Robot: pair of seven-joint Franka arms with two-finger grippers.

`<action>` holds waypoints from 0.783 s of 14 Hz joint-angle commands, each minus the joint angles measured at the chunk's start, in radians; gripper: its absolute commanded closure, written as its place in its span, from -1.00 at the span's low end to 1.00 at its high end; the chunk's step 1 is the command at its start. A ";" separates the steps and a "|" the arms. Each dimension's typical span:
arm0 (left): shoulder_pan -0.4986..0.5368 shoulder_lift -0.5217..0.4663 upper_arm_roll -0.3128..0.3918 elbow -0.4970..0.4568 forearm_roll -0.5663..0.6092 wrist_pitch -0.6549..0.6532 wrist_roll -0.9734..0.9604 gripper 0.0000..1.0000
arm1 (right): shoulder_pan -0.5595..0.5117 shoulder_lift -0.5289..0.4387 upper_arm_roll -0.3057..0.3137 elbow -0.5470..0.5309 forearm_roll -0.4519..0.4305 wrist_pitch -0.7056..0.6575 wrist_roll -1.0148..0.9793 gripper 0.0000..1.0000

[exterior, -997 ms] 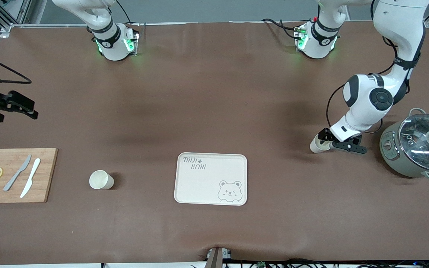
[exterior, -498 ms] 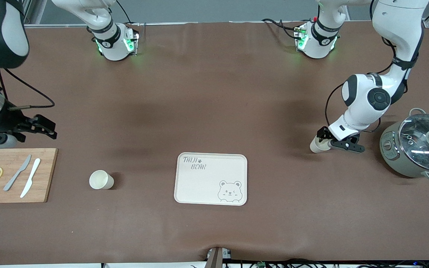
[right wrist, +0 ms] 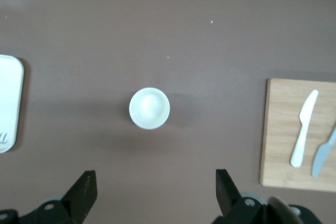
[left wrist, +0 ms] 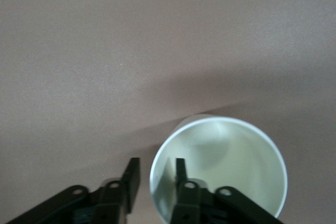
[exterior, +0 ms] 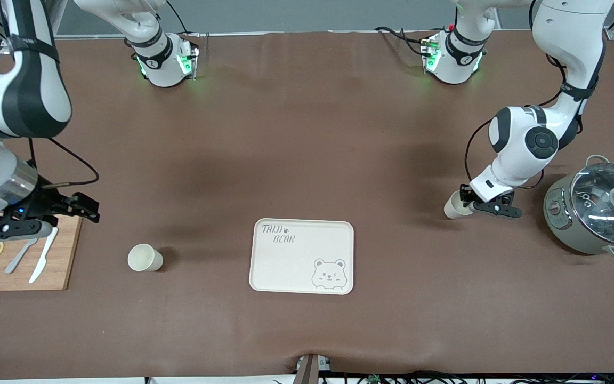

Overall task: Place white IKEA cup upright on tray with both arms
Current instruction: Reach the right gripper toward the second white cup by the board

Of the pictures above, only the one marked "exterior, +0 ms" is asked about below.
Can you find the cream bear print tray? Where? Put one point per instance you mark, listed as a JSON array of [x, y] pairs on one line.
[[285, 266]]

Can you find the metal table edge bracket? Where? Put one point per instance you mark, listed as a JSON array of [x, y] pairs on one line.
[[309, 370]]

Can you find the grey plastic knife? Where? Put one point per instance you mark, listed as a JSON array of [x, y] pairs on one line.
[[19, 258]]

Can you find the grey cooking pot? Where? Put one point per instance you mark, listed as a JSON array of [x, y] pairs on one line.
[[557, 224]]

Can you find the glass pot lid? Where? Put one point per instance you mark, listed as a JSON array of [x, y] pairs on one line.
[[600, 213]]

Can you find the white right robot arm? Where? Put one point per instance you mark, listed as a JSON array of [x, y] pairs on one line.
[[30, 96]]

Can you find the white IKEA cup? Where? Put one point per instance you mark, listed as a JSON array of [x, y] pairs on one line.
[[452, 209], [144, 257]]

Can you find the white plastic knife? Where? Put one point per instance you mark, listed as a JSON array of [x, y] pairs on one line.
[[43, 258]]

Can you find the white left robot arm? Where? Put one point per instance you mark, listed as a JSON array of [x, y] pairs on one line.
[[525, 144]]

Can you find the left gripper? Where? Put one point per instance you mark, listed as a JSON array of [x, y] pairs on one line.
[[466, 195]]

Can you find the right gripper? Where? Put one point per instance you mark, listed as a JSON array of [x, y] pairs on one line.
[[42, 203]]

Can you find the wooden cutting board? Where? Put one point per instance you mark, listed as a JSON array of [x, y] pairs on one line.
[[64, 261]]

